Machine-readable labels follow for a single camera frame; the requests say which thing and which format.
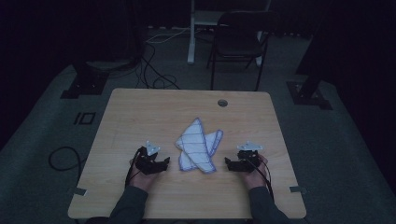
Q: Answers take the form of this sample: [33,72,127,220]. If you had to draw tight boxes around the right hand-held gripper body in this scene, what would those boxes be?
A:
[236,140,264,174]

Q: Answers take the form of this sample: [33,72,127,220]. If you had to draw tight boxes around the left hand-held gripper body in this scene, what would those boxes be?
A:
[134,140,162,175]

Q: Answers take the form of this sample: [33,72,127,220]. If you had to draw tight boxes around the white towel with purple edge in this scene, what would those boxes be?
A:
[175,117,224,175]

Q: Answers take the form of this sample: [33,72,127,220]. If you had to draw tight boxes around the black slanted stand with base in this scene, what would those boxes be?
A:
[286,0,333,111]

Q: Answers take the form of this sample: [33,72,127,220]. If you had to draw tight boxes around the grey round stand base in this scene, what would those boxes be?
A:
[85,58,138,72]

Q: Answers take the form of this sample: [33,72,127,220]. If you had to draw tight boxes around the black folding chair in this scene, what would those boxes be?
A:
[206,10,280,92]

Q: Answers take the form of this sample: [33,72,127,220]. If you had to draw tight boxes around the left hand-held gripper cable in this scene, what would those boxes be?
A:
[124,147,142,189]

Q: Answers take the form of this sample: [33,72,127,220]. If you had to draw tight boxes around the hand-held gripper cable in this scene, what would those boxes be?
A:
[124,147,142,189]
[247,158,276,201]

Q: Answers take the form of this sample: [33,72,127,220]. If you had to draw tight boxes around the right hand-held gripper cable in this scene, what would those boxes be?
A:
[247,158,276,201]

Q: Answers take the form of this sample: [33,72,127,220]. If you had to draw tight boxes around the black floor cables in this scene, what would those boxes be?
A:
[134,42,181,91]

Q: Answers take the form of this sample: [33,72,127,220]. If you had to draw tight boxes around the black stand with base plate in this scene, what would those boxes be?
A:
[60,61,110,100]

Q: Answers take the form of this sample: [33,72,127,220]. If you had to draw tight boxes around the white floor cable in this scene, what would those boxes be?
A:
[145,26,191,45]

